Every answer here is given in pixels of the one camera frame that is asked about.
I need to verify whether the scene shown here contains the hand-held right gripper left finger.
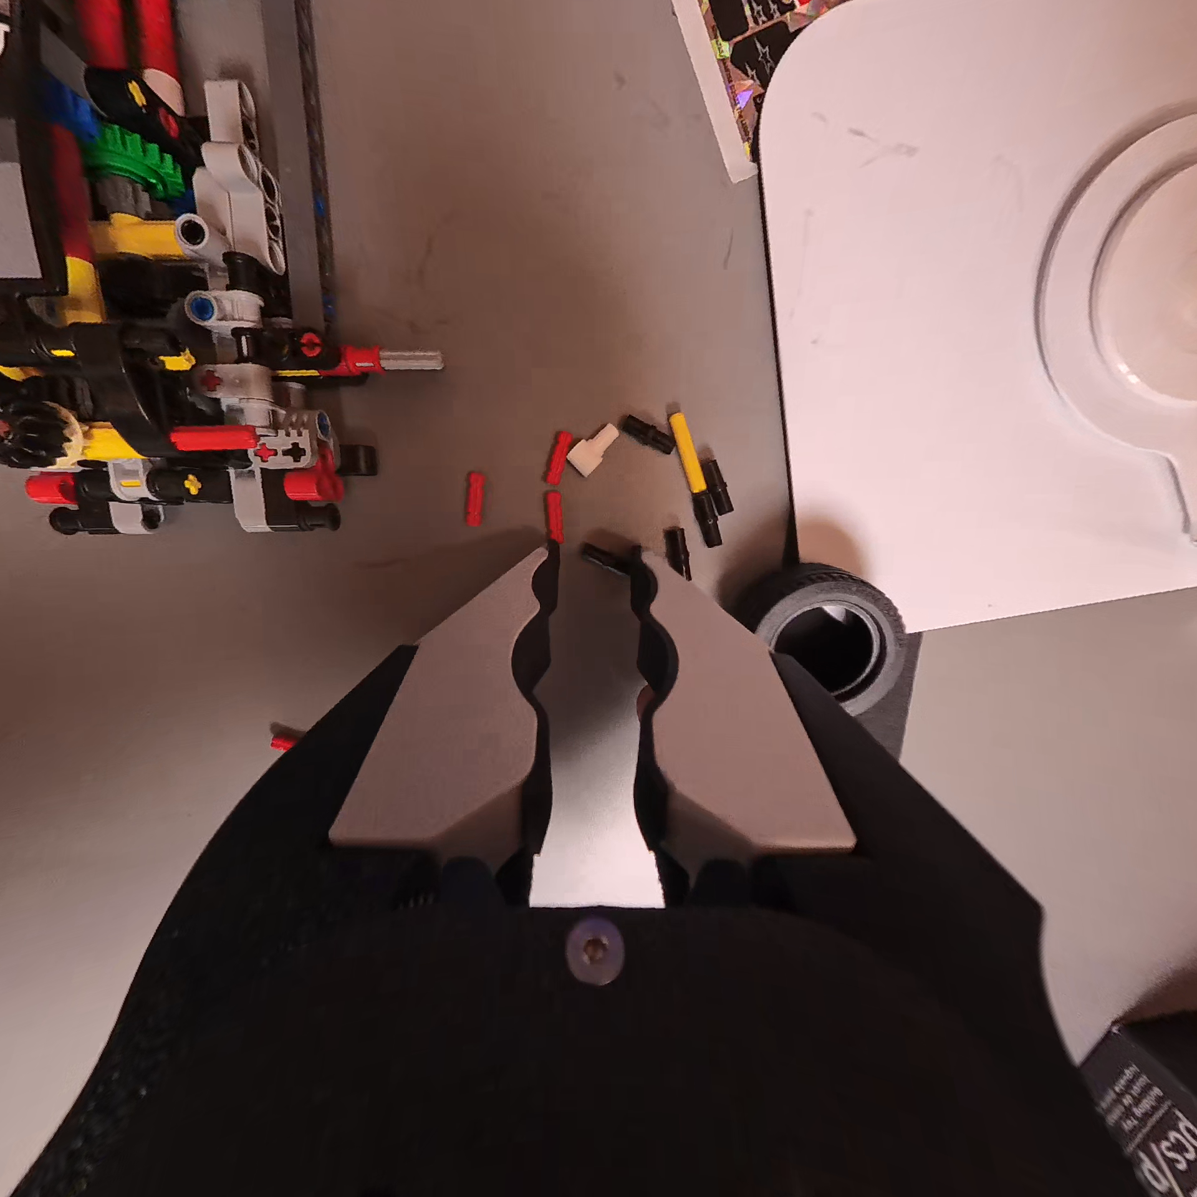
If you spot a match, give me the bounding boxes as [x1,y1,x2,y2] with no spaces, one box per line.
[327,539,563,881]

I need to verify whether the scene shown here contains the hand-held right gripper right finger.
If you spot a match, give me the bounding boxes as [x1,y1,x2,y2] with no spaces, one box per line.
[628,544,857,881]

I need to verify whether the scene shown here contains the black toy set box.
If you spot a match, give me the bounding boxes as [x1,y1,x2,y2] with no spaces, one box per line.
[1080,1014,1197,1197]

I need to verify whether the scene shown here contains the black toy tyre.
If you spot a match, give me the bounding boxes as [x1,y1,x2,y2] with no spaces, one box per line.
[738,562,907,719]

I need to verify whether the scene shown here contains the yellow toy axle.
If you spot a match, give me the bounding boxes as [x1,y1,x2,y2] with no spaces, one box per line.
[668,411,708,494]

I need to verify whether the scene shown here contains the toy brick car chassis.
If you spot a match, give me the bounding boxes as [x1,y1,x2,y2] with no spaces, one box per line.
[0,0,444,538]

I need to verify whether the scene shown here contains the white book stand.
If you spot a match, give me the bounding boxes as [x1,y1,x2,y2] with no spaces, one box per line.
[758,0,1197,636]

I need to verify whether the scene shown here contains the holographic sticker sheet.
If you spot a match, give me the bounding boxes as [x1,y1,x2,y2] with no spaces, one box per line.
[671,0,843,185]

